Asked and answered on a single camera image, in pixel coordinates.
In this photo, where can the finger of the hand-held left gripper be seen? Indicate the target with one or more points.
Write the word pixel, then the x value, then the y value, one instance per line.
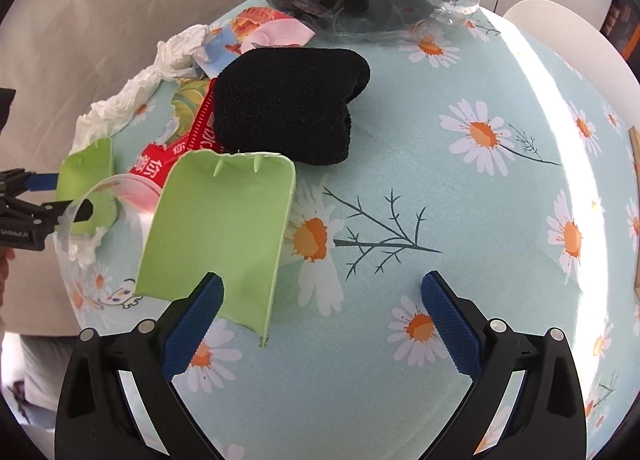
pixel 75 212
pixel 42 182

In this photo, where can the large green plastic piece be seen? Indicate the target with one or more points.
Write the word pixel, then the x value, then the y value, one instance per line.
pixel 220 225

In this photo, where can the blue and pink snack packet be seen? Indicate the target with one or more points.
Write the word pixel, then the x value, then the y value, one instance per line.
pixel 235 37

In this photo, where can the white crumpled tissue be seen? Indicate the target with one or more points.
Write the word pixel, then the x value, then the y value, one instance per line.
pixel 150 74

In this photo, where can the person's left hand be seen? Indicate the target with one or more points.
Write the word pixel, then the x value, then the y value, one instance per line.
pixel 3 270

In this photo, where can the daisy print tablecloth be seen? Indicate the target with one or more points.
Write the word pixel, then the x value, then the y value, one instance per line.
pixel 450 200

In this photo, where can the black foam sponge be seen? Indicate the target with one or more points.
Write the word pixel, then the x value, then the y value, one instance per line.
pixel 285 104

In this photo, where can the red snack packet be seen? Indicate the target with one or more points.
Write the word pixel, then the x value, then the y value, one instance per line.
pixel 197 132

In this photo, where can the white chair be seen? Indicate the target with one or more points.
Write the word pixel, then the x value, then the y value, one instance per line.
pixel 560 34

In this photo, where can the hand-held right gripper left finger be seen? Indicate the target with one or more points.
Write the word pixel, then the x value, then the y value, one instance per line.
pixel 194 331

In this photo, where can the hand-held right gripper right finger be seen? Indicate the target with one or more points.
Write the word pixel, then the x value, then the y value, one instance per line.
pixel 450 327

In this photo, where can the clear plastic cup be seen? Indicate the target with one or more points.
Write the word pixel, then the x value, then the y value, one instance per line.
pixel 137 195

